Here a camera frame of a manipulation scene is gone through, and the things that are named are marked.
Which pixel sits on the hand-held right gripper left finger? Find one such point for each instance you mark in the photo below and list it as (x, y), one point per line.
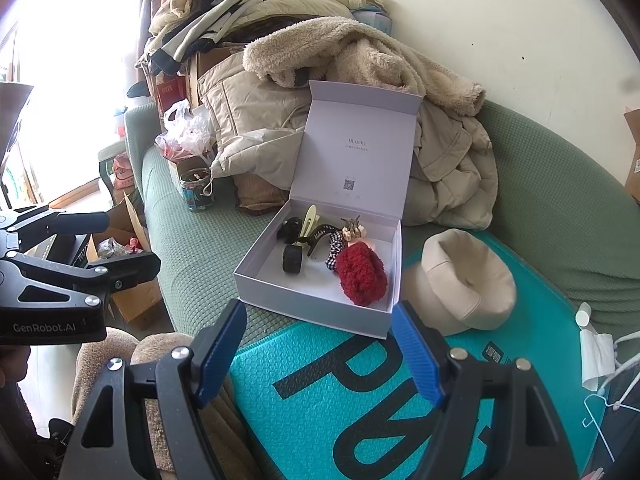
(220, 355)

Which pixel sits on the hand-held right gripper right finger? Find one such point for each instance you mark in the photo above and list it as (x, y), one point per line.
(420, 360)

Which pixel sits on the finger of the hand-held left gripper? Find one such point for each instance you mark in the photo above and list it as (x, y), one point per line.
(82, 222)
(130, 270)

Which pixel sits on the red fuzzy scrunchie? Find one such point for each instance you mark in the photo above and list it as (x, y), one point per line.
(360, 275)

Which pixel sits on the white lidded gift box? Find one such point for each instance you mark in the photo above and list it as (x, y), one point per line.
(320, 290)

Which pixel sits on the black wide hair band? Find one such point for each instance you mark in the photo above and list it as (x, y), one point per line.
(292, 260)

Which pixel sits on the black white checkered scrunchie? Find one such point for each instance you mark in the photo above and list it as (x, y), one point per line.
(332, 257)

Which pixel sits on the black lace bow with pearl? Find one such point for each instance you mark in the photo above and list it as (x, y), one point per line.
(289, 229)

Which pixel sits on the gold clip with beige flowers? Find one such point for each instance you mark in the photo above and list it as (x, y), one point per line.
(352, 232)

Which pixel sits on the black hair claw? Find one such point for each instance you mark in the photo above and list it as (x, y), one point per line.
(320, 240)

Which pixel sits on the cream hair claw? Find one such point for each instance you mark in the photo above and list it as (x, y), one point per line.
(310, 217)

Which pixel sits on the person's left hand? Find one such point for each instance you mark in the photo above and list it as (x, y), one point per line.
(12, 365)

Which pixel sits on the black flat box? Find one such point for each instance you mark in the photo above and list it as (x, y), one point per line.
(65, 247)

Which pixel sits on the open cardboard box of clutter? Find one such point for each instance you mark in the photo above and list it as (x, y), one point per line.
(132, 305)

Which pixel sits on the brown fleece blanket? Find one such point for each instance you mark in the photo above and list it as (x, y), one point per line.
(95, 355)

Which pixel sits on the pink printed box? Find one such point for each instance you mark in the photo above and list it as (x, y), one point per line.
(122, 175)

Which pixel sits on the green quilted sofa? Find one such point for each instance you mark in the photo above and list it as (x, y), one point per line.
(200, 270)

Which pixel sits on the beige cap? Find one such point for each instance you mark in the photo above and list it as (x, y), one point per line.
(450, 290)

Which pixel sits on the teal bubble mailer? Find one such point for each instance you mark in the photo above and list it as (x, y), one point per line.
(300, 360)

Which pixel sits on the glass jar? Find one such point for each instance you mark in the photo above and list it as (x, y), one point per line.
(195, 192)

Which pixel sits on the clear plastic bag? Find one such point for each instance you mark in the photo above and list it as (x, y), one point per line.
(185, 130)

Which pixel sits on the brown patterned cushion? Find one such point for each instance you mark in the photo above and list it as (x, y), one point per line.
(260, 192)

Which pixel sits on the red box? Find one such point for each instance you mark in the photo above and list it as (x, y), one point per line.
(167, 92)

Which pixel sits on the small white bottle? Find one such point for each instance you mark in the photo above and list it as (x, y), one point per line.
(582, 316)

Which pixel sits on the white clothes hanger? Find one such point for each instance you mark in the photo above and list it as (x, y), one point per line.
(600, 400)

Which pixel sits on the beige puffer jacket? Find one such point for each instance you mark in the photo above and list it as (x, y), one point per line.
(240, 120)

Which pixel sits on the brown cardboard carton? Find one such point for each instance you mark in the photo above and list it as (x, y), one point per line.
(210, 57)

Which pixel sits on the pile of folded clothes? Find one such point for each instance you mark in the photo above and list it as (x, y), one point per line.
(210, 15)

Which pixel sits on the printed cardboard box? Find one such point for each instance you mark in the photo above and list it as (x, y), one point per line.
(634, 150)

